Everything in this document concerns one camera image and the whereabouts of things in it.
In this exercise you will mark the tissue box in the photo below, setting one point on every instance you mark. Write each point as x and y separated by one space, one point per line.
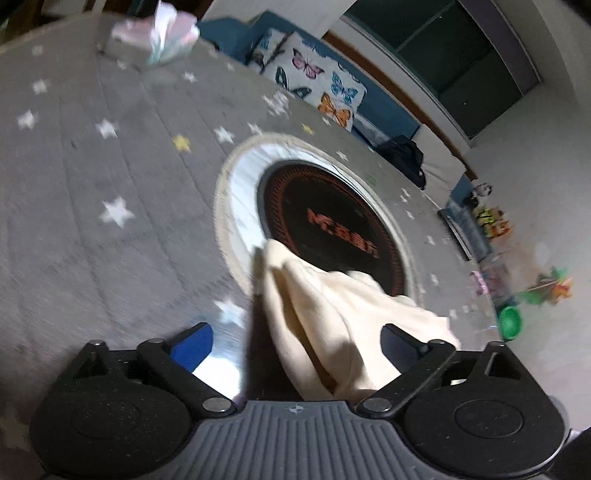
153 41

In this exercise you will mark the black backpack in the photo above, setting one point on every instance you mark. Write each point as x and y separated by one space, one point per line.
405 155

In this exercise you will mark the blue sofa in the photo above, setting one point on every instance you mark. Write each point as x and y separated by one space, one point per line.
379 118

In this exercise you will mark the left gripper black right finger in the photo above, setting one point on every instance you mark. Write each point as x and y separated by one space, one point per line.
402 349

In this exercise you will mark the cream white shirt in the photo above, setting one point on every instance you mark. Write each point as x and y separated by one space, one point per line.
326 326

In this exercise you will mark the round black induction cooker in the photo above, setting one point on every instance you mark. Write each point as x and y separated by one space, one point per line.
279 187

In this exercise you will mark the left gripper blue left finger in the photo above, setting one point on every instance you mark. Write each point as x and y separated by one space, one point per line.
191 347

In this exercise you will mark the colourful toy pile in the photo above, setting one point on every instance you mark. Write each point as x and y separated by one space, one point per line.
514 274

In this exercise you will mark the dark window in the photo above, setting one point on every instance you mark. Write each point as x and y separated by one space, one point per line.
465 52

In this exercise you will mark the green plastic bowl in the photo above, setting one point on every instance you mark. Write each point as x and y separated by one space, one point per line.
510 322

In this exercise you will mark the butterfly print pillow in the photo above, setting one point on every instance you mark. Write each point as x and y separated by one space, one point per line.
317 79

